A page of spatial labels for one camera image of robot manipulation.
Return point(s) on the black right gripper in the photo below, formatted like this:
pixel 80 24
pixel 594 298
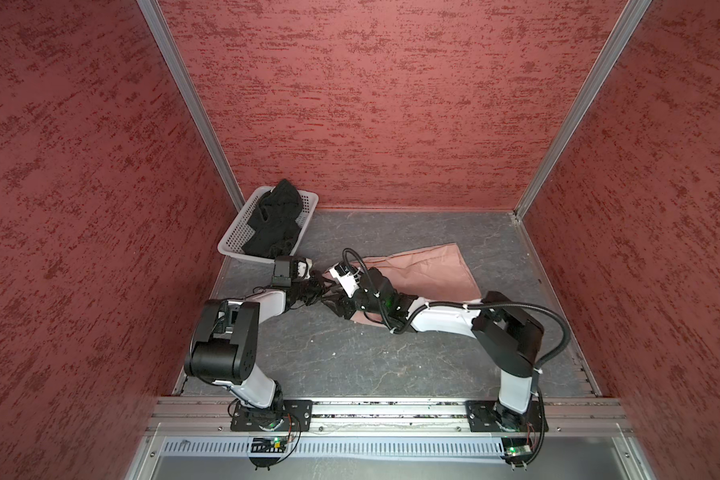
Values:
pixel 346 304

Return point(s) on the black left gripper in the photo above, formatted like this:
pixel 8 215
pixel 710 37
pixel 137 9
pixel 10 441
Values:
pixel 318 290

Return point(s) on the black shorts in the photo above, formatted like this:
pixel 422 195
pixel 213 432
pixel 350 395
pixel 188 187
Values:
pixel 274 222

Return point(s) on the pink drawstring shorts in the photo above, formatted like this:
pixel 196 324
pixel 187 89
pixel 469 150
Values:
pixel 423 290

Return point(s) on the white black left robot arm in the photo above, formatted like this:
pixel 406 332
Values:
pixel 223 352

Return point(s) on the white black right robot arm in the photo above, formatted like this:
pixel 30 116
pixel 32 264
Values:
pixel 507 331

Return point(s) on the white perforated plastic basket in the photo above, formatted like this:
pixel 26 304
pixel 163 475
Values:
pixel 239 232

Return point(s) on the left green circuit board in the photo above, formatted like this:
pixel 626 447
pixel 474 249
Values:
pixel 268 446

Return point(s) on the green circuit board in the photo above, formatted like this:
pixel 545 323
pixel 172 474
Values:
pixel 517 450
pixel 268 446

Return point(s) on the right green circuit board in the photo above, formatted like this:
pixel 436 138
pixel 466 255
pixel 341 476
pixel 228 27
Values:
pixel 517 450

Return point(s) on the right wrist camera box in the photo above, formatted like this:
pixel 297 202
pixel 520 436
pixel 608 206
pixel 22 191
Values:
pixel 353 279

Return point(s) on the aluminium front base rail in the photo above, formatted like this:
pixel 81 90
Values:
pixel 436 416

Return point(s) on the white slotted cable duct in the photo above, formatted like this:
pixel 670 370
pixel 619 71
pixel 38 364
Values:
pixel 343 447

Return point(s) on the aluminium left corner post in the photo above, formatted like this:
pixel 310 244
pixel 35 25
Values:
pixel 170 52

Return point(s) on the aluminium corner post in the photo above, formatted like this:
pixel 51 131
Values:
pixel 625 26
pixel 170 52

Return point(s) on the aluminium right corner post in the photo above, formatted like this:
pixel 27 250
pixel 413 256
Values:
pixel 625 26

